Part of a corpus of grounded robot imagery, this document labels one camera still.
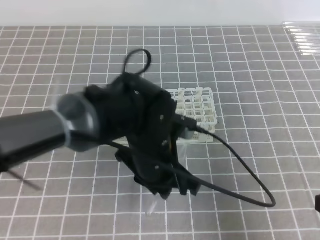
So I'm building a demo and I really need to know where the clear tubes tray at corner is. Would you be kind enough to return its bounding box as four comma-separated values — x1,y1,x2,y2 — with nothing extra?
282,21,320,56

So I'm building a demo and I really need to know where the black left camera cable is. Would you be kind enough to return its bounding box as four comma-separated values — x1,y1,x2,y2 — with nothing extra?
119,48,277,208

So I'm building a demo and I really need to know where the white plastic test tube rack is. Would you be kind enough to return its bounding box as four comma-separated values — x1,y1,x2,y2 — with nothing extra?
167,87,218,133

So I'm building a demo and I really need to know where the clear glass test tube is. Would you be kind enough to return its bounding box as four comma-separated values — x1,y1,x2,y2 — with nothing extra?
145,197,158,216

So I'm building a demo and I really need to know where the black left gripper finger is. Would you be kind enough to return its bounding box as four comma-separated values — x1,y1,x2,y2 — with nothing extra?
175,172,201,196

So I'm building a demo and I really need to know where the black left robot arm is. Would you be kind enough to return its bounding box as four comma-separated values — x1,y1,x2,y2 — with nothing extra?
0,72,200,200

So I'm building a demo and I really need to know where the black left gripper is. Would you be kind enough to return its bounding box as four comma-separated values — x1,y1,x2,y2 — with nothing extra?
84,73,189,200

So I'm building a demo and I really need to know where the grey grid tablecloth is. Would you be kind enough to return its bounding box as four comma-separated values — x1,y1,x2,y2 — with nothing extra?
0,26,320,240

